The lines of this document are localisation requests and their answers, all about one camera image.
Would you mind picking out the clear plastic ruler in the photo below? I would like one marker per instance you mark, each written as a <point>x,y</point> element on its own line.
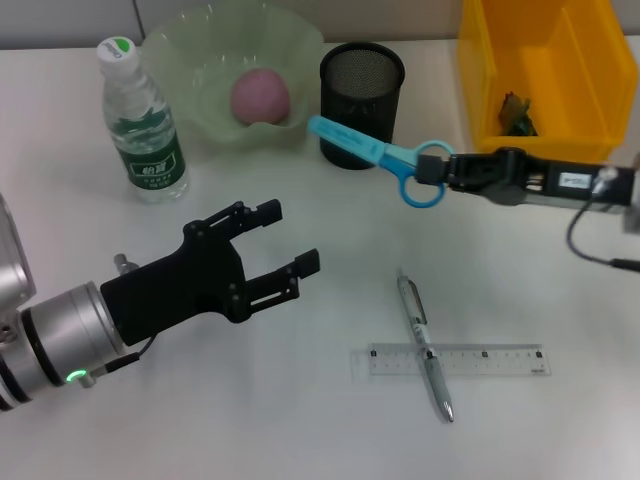
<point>490,362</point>

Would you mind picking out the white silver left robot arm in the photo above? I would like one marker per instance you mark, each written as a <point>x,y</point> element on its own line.
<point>60,335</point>

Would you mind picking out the black mesh pen holder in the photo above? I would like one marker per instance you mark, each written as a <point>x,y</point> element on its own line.
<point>360,75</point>

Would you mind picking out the yellow plastic bin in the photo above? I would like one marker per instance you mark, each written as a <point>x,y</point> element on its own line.
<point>545,60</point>

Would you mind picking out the silver ballpoint pen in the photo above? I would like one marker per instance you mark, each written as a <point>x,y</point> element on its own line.
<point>425,350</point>

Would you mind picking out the translucent green fruit plate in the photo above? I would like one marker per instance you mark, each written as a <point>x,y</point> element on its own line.
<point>200,65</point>

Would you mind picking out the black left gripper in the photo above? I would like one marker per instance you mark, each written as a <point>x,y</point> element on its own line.
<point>175,295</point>

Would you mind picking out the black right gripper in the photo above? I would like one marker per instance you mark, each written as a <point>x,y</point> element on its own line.
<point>530,180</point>

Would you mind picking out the blue scissors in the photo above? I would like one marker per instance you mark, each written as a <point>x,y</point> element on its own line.
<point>360,145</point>

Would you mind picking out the clear green-label water bottle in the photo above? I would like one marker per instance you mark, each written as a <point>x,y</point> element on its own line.
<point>145,140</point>

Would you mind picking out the green plastic wrapper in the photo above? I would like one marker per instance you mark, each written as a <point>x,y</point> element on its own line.
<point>517,117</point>

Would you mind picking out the pink toy peach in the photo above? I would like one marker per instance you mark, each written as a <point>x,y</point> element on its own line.
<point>260,97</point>

